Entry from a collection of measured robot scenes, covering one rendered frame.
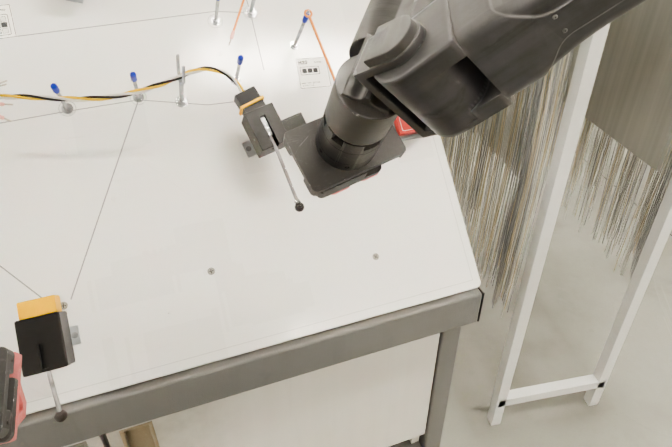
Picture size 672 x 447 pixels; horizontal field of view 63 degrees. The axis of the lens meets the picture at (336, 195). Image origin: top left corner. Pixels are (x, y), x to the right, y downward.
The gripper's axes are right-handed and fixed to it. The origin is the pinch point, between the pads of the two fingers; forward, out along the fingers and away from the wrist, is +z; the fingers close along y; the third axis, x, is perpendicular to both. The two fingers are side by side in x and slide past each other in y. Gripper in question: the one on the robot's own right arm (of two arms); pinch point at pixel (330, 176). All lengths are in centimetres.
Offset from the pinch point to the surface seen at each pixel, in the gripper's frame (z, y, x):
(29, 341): 12.2, 35.7, -0.1
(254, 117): 11.1, 1.6, -14.6
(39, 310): 12.6, 33.8, -3.0
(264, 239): 22.3, 5.9, -1.4
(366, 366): 38.8, -2.4, 22.1
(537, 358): 121, -73, 54
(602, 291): 134, -118, 49
